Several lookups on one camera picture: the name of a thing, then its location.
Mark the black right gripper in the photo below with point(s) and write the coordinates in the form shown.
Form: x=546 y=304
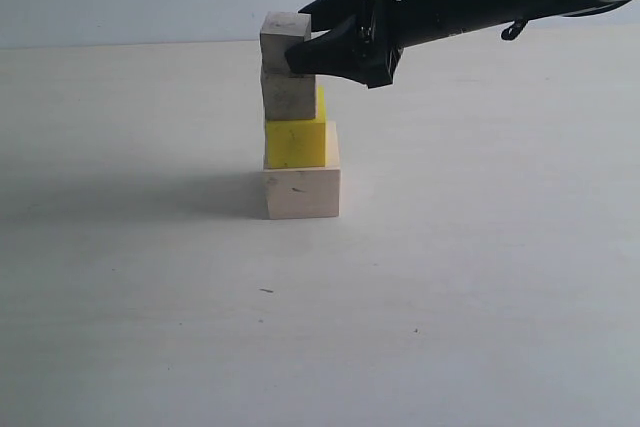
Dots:
x=367 y=48

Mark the yellow cube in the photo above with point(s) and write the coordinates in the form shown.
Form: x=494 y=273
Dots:
x=298 y=143

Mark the medium plywood cube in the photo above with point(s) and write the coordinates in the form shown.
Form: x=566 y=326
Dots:
x=287 y=98

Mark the large pale wooden cube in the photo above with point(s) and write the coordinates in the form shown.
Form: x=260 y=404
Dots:
x=302 y=193

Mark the small pale wooden cube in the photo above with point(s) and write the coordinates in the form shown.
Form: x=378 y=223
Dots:
x=279 y=32

